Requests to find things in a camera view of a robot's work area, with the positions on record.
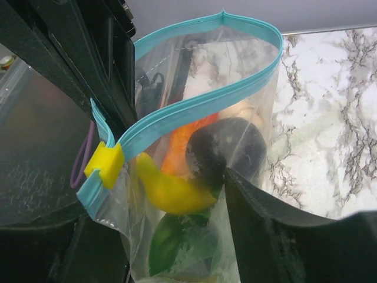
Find dark purple toy mangosteen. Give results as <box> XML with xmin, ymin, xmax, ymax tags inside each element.
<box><xmin>186</xmin><ymin>117</ymin><xmax>267</xmax><ymax>191</ymax></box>

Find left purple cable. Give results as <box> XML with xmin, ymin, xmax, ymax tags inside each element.
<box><xmin>69</xmin><ymin>120</ymin><xmax>98</xmax><ymax>189</ymax></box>

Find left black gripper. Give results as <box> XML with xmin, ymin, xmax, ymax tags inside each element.
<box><xmin>1</xmin><ymin>1</ymin><xmax>137</xmax><ymax>133</ymax></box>

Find green toy leafy vegetable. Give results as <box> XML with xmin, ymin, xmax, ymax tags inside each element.
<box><xmin>148</xmin><ymin>209</ymin><xmax>219</xmax><ymax>280</ymax></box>

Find beige toy garlic bulb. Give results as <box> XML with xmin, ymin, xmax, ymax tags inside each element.
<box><xmin>182</xmin><ymin>73</ymin><xmax>266</xmax><ymax>127</ymax></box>

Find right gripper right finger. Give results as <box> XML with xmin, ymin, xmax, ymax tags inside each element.
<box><xmin>224</xmin><ymin>169</ymin><xmax>376</xmax><ymax>282</ymax></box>

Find orange red toy fruit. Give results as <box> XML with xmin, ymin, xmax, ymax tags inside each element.
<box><xmin>161</xmin><ymin>113</ymin><xmax>218</xmax><ymax>176</ymax></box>

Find clear zip top bag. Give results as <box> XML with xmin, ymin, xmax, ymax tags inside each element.
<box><xmin>77</xmin><ymin>12</ymin><xmax>283</xmax><ymax>282</ymax></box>

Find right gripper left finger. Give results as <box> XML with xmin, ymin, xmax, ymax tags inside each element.
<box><xmin>1</xmin><ymin>203</ymin><xmax>130</xmax><ymax>282</ymax></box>

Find yellow toy banana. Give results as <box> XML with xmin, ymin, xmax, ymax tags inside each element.
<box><xmin>135</xmin><ymin>152</ymin><xmax>217</xmax><ymax>215</ymax></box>

